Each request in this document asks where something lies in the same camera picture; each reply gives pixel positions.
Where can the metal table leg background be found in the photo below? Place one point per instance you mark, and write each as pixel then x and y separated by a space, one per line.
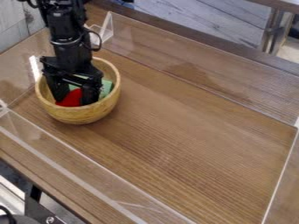
pixel 276 30

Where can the red strawberry toy green leaves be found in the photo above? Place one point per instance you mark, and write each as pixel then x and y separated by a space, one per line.
pixel 72 99

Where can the clear acrylic corner bracket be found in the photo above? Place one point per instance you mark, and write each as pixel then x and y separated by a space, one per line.
pixel 101 32

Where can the wooden bowl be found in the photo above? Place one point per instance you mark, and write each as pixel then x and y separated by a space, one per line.
pixel 81 114

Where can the black table frame bracket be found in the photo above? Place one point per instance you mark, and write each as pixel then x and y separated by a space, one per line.
pixel 34 210

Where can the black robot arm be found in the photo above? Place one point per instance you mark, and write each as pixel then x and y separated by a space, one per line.
pixel 64 17

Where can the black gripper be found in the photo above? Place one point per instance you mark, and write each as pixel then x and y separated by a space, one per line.
pixel 69 67

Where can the green rectangular block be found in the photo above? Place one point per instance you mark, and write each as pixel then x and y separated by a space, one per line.
pixel 105 88

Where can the clear acrylic front barrier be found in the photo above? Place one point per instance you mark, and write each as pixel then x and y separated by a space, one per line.
pixel 98 196

